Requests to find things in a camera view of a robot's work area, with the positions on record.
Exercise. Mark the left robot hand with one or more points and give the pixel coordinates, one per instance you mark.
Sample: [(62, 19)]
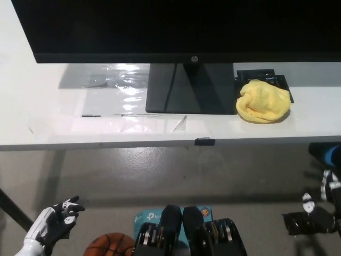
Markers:
[(57, 221)]

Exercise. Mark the orange basketball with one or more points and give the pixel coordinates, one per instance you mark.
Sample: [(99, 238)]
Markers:
[(109, 245)]

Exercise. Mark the left black robot body block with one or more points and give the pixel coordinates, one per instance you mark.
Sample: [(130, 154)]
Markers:
[(167, 221)]

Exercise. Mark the short thin black tape strip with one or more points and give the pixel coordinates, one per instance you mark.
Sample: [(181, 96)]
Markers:
[(90, 116)]

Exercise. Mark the black diagonal desk leg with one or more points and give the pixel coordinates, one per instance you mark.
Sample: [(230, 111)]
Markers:
[(13, 210)]

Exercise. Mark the teal tp-link box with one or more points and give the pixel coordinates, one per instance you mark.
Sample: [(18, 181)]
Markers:
[(146, 216)]

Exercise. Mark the yellow microfibre cloth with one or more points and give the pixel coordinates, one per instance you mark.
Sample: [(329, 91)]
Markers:
[(261, 101)]

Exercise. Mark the clear plastic sheet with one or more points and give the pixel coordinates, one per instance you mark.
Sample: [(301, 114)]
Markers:
[(128, 88)]

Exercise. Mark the black and blue object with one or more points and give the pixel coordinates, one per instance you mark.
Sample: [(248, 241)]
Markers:
[(319, 152)]

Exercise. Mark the black HP monitor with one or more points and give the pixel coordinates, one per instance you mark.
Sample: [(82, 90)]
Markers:
[(160, 26)]

